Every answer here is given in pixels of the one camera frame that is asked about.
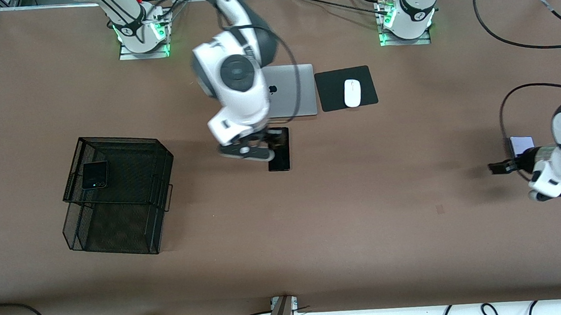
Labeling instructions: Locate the long black table cable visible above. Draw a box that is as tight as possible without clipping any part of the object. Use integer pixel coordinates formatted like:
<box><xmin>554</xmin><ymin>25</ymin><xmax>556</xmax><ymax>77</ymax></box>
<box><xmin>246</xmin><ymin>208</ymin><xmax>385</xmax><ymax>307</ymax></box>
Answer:
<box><xmin>291</xmin><ymin>0</ymin><xmax>389</xmax><ymax>19</ymax></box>

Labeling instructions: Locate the silver closed laptop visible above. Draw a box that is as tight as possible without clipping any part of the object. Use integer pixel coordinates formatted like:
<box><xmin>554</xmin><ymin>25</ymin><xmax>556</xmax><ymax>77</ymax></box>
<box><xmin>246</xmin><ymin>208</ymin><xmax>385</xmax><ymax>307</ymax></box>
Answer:
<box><xmin>261</xmin><ymin>63</ymin><xmax>319</xmax><ymax>119</ymax></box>

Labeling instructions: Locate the white computer mouse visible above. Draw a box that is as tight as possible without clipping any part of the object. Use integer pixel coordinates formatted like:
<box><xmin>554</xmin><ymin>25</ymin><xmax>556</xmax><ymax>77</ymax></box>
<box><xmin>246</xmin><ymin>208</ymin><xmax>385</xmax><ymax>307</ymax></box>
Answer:
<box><xmin>343</xmin><ymin>78</ymin><xmax>363</xmax><ymax>108</ymax></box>

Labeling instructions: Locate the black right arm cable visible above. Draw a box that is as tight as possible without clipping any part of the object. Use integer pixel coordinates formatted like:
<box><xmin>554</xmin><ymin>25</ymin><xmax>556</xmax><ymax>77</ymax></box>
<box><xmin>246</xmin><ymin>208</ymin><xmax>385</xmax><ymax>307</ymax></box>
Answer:
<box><xmin>232</xmin><ymin>21</ymin><xmax>304</xmax><ymax>122</ymax></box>

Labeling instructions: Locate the lavender flip phone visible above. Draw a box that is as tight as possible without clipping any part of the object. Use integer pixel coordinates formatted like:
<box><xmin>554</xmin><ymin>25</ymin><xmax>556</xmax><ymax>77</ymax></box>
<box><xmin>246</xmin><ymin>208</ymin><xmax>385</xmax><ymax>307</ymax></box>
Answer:
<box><xmin>509</xmin><ymin>135</ymin><xmax>536</xmax><ymax>158</ymax></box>

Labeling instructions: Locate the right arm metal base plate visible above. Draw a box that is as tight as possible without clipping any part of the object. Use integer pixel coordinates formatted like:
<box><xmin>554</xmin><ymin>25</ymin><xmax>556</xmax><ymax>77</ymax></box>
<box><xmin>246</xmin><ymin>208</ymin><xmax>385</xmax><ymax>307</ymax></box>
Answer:
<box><xmin>118</xmin><ymin>35</ymin><xmax>171</xmax><ymax>62</ymax></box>

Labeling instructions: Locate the black flip phone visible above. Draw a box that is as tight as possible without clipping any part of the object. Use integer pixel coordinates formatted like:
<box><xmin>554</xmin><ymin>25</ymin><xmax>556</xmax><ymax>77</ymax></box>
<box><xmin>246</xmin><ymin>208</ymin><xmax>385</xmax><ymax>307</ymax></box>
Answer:
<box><xmin>80</xmin><ymin>160</ymin><xmax>111</xmax><ymax>191</ymax></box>

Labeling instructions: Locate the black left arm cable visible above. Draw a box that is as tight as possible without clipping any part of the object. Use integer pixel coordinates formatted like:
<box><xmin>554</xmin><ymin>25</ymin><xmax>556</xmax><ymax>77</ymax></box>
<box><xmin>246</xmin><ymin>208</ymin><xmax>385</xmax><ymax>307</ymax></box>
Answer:
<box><xmin>472</xmin><ymin>0</ymin><xmax>561</xmax><ymax>183</ymax></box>

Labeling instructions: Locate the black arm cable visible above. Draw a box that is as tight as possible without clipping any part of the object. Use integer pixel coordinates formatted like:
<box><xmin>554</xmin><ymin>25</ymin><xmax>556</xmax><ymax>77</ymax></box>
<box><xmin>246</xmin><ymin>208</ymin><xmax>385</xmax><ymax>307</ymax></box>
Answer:
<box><xmin>232</xmin><ymin>21</ymin><xmax>304</xmax><ymax>122</ymax></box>
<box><xmin>472</xmin><ymin>0</ymin><xmax>561</xmax><ymax>183</ymax></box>

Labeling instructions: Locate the black slab smartphone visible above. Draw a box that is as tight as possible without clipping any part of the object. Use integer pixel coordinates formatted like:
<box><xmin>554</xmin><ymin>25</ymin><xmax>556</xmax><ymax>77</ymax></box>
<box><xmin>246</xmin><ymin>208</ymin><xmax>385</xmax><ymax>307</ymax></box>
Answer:
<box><xmin>265</xmin><ymin>126</ymin><xmax>292</xmax><ymax>173</ymax></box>

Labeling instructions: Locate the black mesh two-tier organizer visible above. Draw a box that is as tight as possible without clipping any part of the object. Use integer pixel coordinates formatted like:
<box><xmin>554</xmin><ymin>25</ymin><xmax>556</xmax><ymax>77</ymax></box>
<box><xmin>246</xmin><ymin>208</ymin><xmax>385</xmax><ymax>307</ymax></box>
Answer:
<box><xmin>56</xmin><ymin>131</ymin><xmax>180</xmax><ymax>261</ymax></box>

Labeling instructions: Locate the black mouse pad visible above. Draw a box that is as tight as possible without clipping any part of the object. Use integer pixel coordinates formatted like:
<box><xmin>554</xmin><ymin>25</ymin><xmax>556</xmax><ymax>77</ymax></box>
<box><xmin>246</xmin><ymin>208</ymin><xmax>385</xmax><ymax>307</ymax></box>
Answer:
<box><xmin>314</xmin><ymin>64</ymin><xmax>380</xmax><ymax>113</ymax></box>

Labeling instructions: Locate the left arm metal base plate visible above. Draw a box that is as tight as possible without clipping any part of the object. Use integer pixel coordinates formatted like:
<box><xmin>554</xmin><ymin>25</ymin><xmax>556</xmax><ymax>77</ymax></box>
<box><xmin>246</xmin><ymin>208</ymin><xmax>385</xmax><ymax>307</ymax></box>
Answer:
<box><xmin>379</xmin><ymin>25</ymin><xmax>432</xmax><ymax>48</ymax></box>

